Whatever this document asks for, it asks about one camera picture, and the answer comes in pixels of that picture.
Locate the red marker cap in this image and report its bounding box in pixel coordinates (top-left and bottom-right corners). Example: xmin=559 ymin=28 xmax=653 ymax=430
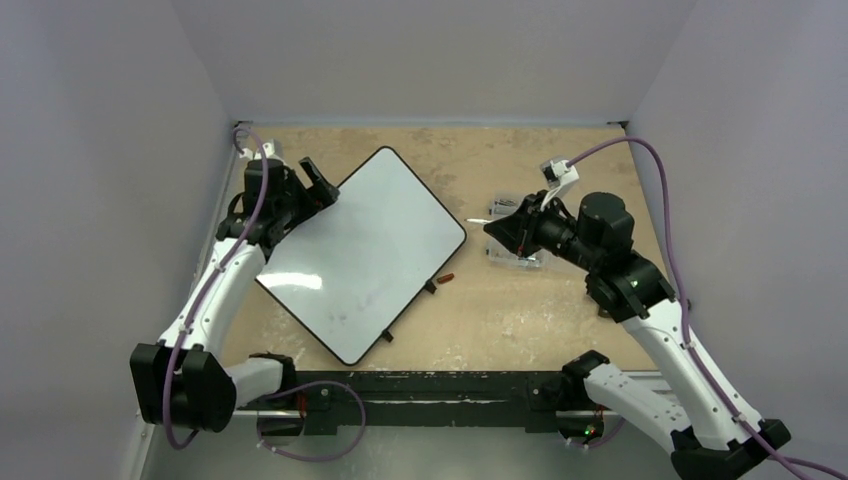
xmin=436 ymin=273 xmax=455 ymax=284

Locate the white whiteboard black frame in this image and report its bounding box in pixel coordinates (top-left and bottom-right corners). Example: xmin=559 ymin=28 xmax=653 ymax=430
xmin=257 ymin=146 xmax=467 ymax=366

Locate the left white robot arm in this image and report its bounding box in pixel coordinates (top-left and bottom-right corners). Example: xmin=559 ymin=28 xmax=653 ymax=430
xmin=129 ymin=157 xmax=339 ymax=432

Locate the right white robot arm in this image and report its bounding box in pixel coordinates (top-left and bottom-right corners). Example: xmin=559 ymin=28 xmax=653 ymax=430
xmin=483 ymin=192 xmax=791 ymax=479

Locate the clear plastic screw organizer box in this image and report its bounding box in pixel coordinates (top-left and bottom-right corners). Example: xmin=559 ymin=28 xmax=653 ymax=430
xmin=485 ymin=192 xmax=550 ymax=270

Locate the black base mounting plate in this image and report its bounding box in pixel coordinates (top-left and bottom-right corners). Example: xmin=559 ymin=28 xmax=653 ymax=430
xmin=237 ymin=371 xmax=618 ymax=439

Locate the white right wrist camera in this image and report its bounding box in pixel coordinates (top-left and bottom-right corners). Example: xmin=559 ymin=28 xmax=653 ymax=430
xmin=540 ymin=157 xmax=580 ymax=210

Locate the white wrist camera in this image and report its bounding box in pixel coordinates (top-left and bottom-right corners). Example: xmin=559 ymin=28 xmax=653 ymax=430
xmin=540 ymin=157 xmax=580 ymax=210
xmin=239 ymin=139 xmax=285 ymax=162

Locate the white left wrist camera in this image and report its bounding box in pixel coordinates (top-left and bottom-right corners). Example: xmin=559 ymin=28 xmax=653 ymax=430
xmin=239 ymin=139 xmax=285 ymax=162

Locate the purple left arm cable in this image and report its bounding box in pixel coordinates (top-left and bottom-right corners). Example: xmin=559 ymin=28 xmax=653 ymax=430
xmin=162 ymin=127 xmax=368 ymax=465

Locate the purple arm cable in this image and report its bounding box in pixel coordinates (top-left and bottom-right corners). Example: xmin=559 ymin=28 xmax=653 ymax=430
xmin=162 ymin=127 xmax=368 ymax=465
xmin=566 ymin=136 xmax=848 ymax=480

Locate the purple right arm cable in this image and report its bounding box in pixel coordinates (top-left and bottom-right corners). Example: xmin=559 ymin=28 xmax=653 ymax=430
xmin=566 ymin=136 xmax=848 ymax=480

